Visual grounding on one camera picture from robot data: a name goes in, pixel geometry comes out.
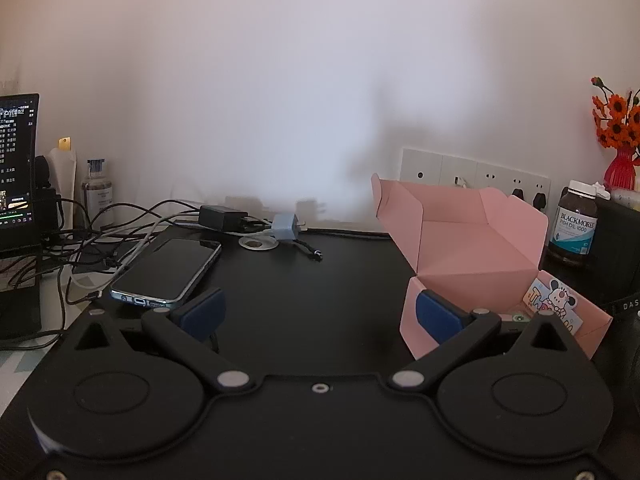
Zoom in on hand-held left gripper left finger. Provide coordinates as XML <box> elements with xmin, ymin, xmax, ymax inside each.
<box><xmin>72</xmin><ymin>287</ymin><xmax>253</xmax><ymax>393</ymax></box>

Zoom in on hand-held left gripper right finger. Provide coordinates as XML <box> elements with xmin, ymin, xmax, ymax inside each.
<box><xmin>390</xmin><ymin>290</ymin><xmax>571</xmax><ymax>393</ymax></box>

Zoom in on pink cardboard box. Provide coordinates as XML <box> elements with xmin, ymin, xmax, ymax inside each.
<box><xmin>371</xmin><ymin>172</ymin><xmax>613</xmax><ymax>361</ymax></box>

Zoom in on colourful cartoon packet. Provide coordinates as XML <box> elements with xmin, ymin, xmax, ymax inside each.
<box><xmin>520</xmin><ymin>270</ymin><xmax>586</xmax><ymax>336</ymax></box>

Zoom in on black desktop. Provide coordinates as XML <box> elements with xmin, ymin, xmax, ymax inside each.
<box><xmin>10</xmin><ymin>225</ymin><xmax>640</xmax><ymax>480</ymax></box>

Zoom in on smartphone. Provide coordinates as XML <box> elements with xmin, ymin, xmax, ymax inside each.
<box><xmin>110</xmin><ymin>237</ymin><xmax>223</xmax><ymax>309</ymax></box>

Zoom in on black power adapter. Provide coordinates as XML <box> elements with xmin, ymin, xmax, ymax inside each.
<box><xmin>199</xmin><ymin>204</ymin><xmax>249</xmax><ymax>234</ymax></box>

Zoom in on black appliance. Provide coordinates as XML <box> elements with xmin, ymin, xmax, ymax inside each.
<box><xmin>542</xmin><ymin>195</ymin><xmax>640</xmax><ymax>311</ymax></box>

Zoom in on blue power adapter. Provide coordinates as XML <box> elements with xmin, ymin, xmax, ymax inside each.
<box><xmin>271</xmin><ymin>213</ymin><xmax>301</xmax><ymax>242</ymax></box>

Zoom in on brown supplement bottle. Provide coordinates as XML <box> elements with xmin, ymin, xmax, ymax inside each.
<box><xmin>548</xmin><ymin>180</ymin><xmax>599</xmax><ymax>267</ymax></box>

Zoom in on clear pump bottle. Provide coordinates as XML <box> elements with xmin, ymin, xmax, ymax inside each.
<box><xmin>81</xmin><ymin>158</ymin><xmax>114</xmax><ymax>229</ymax></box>

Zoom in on red vase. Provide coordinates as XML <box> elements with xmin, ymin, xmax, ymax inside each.
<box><xmin>603</xmin><ymin>146</ymin><xmax>638</xmax><ymax>191</ymax></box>

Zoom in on white tube bottle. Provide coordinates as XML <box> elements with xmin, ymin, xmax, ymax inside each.
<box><xmin>49</xmin><ymin>136</ymin><xmax>77</xmax><ymax>233</ymax></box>

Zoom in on black monitor clamp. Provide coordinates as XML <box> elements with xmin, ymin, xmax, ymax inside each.
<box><xmin>31</xmin><ymin>156</ymin><xmax>62</xmax><ymax>233</ymax></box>

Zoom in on orange artificial flowers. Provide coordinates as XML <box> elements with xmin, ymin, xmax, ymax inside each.
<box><xmin>590</xmin><ymin>76</ymin><xmax>640</xmax><ymax>150</ymax></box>

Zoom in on black monitor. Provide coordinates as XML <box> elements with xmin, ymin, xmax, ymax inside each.
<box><xmin>0</xmin><ymin>93</ymin><xmax>43</xmax><ymax>341</ymax></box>

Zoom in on black cable end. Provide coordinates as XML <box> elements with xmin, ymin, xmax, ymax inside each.
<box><xmin>294</xmin><ymin>239</ymin><xmax>324</xmax><ymax>264</ymax></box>

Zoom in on tangle of black cables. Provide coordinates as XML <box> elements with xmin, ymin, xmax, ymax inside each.
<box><xmin>0</xmin><ymin>199</ymin><xmax>211</xmax><ymax>351</ymax></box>

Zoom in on white wall socket panel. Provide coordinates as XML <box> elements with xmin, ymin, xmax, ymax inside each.
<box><xmin>400</xmin><ymin>147</ymin><xmax>551</xmax><ymax>211</ymax></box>

